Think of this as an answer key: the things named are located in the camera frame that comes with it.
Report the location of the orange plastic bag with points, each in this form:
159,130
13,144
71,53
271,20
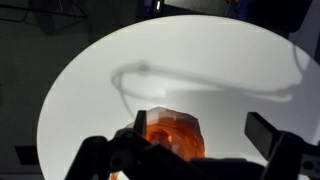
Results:
180,133

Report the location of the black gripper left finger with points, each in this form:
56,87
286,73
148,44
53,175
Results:
100,156

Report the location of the dark rectangular floor vent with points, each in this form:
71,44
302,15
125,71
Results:
27,155

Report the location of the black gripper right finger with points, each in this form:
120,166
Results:
286,153

